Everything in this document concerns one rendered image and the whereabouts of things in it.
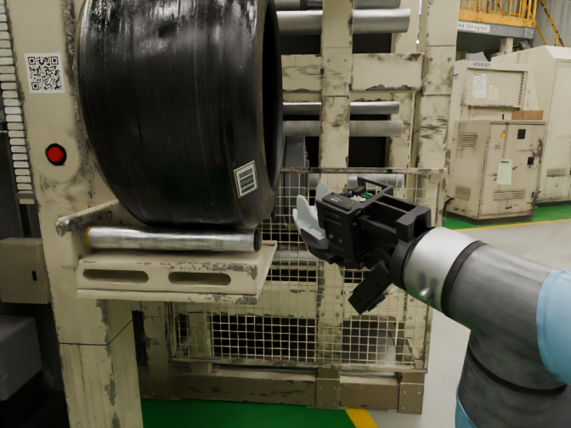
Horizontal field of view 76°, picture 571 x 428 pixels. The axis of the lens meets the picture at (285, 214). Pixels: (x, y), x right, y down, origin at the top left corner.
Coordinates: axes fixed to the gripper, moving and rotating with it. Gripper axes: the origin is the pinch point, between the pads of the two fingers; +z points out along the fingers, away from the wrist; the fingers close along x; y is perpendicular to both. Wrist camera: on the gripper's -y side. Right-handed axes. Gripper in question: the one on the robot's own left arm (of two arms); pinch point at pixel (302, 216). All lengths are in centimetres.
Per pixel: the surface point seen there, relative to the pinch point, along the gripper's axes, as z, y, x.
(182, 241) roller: 24.7, -8.5, 11.8
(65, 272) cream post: 49, -15, 33
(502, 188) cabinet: 149, -220, -388
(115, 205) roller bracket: 48, -5, 17
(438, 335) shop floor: 45, -149, -101
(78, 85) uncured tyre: 28.8, 22.0, 16.2
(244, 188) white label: 13.8, 1.2, 1.2
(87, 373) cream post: 44, -39, 40
